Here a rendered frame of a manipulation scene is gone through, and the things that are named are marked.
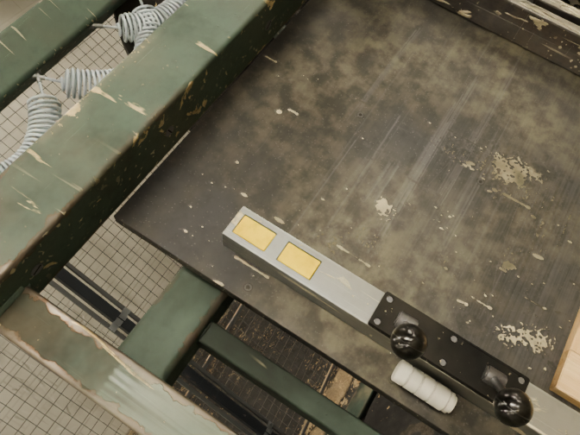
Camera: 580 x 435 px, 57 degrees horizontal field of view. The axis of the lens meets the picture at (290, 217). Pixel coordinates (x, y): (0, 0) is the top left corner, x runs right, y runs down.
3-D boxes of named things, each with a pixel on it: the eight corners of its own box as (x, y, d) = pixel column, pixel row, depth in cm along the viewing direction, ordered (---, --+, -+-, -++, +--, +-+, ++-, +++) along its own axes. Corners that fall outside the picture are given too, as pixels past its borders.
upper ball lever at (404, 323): (411, 343, 67) (415, 371, 54) (384, 326, 68) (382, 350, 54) (426, 317, 67) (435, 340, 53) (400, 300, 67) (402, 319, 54)
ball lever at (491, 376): (497, 397, 65) (524, 441, 52) (469, 379, 66) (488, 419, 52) (514, 371, 65) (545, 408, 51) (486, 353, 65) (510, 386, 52)
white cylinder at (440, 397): (387, 381, 68) (443, 417, 66) (394, 376, 65) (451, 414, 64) (398, 361, 69) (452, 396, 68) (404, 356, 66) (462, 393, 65)
